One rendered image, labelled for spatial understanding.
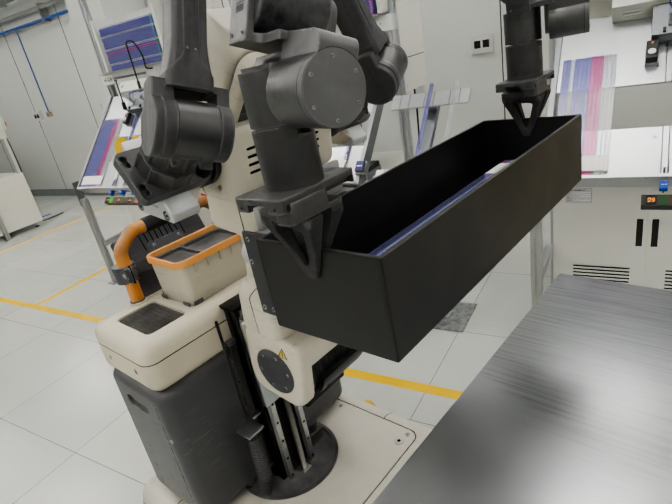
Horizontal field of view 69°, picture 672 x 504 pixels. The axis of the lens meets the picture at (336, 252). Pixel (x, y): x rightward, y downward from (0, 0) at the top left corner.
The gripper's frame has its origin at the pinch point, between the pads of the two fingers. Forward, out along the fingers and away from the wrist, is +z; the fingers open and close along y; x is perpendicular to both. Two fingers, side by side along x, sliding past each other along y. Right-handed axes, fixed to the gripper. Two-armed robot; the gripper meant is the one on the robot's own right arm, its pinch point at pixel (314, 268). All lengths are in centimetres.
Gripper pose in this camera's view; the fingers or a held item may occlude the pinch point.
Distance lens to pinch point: 50.1
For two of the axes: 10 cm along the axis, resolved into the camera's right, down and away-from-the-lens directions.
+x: -7.5, -1.1, 6.5
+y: 6.3, -4.0, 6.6
